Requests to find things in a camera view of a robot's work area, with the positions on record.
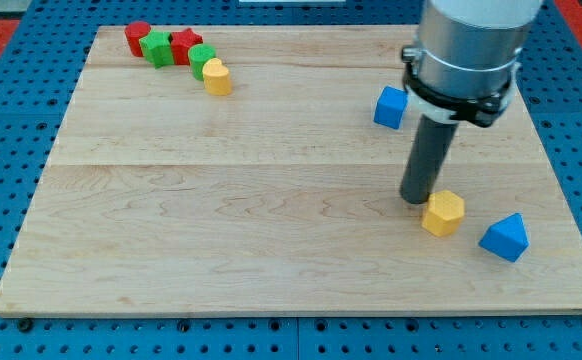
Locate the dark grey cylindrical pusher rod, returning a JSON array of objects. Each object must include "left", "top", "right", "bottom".
[{"left": 400, "top": 115, "right": 458, "bottom": 204}]

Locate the blue cube block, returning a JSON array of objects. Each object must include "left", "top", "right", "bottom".
[{"left": 373, "top": 86, "right": 408, "bottom": 130}]

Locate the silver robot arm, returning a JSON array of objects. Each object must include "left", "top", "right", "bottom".
[{"left": 400, "top": 0, "right": 543, "bottom": 204}]

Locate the yellow hexagon block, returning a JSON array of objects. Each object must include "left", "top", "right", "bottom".
[{"left": 421, "top": 190, "right": 465, "bottom": 237}]

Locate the blue triangular prism block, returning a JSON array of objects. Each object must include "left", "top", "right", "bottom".
[{"left": 478, "top": 213, "right": 529, "bottom": 262}]

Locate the light wooden board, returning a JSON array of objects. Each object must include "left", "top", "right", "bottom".
[{"left": 0, "top": 26, "right": 582, "bottom": 318}]

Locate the yellow heart block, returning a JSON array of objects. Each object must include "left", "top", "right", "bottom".
[{"left": 202, "top": 58, "right": 232, "bottom": 96}]

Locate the green cylinder block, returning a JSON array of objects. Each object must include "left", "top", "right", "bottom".
[{"left": 188, "top": 43, "right": 216, "bottom": 81}]

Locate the red star block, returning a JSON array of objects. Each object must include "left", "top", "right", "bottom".
[{"left": 170, "top": 28, "right": 203, "bottom": 65}]

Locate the green star block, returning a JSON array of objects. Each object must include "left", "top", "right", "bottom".
[{"left": 139, "top": 30, "right": 175, "bottom": 69}]

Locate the red cylinder block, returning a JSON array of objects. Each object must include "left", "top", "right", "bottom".
[{"left": 124, "top": 21, "right": 151, "bottom": 57}]

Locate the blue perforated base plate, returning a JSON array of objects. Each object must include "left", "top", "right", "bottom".
[{"left": 0, "top": 0, "right": 582, "bottom": 359}]

